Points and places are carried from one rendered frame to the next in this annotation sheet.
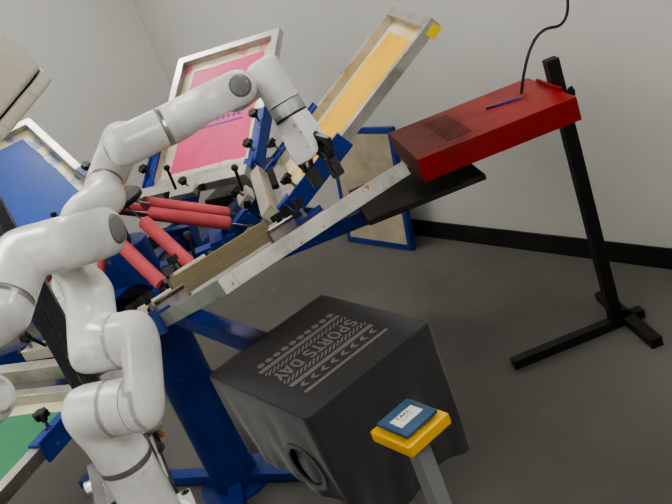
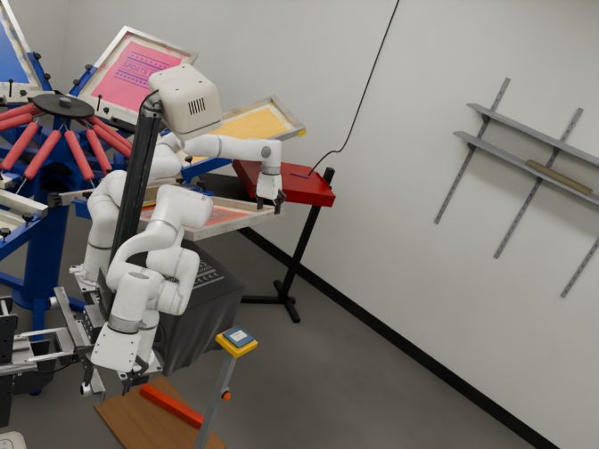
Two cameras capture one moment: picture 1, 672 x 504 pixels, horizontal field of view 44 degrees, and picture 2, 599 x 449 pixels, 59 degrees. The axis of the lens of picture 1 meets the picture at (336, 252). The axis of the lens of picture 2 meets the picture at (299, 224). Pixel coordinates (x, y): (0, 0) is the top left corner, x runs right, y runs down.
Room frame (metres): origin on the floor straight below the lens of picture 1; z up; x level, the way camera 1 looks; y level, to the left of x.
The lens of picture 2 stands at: (-0.06, 0.80, 2.42)
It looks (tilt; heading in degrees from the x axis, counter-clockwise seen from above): 25 degrees down; 331
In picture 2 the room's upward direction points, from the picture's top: 20 degrees clockwise
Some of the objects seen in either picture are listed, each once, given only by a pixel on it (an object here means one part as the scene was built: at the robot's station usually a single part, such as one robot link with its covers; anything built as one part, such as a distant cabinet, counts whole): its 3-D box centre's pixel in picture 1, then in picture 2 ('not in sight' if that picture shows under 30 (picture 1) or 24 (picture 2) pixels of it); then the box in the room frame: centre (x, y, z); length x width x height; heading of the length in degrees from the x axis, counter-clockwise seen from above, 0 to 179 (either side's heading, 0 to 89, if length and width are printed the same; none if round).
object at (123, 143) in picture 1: (123, 163); (183, 150); (1.77, 0.35, 1.67); 0.21 x 0.15 x 0.16; 101
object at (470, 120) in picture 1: (479, 126); (283, 180); (3.05, -0.68, 1.06); 0.61 x 0.46 x 0.12; 92
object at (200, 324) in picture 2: (394, 432); (202, 330); (1.86, 0.03, 0.74); 0.45 x 0.03 x 0.43; 122
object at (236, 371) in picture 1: (315, 349); (182, 269); (2.05, 0.15, 0.95); 0.48 x 0.44 x 0.01; 32
